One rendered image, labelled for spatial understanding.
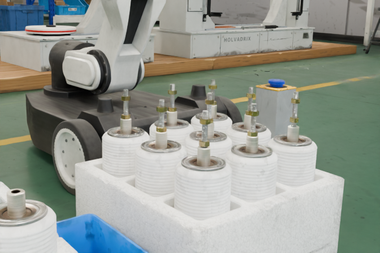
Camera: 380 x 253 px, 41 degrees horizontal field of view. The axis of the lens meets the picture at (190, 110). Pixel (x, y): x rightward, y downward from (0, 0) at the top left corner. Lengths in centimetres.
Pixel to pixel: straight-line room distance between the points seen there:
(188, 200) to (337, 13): 593
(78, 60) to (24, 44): 150
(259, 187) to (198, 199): 14
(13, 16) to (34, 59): 239
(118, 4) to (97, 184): 63
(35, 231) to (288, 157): 51
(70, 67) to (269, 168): 94
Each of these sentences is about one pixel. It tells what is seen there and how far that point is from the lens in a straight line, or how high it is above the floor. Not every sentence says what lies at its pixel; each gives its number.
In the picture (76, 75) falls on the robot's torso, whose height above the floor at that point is 27.
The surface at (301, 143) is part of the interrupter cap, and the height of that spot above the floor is 25.
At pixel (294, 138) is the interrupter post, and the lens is 101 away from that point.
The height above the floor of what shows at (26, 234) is 24.
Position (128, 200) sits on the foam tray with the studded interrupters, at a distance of 92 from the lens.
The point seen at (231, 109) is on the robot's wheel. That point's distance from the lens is 163.
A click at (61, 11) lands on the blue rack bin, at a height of 30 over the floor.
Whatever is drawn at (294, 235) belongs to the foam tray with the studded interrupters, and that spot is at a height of 10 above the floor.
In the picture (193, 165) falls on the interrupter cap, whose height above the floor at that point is 25.
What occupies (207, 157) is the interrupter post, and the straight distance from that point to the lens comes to 84.
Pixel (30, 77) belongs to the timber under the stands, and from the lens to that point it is 286.
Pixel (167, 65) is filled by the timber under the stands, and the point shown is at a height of 6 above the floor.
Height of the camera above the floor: 53
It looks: 13 degrees down
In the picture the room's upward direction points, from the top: 2 degrees clockwise
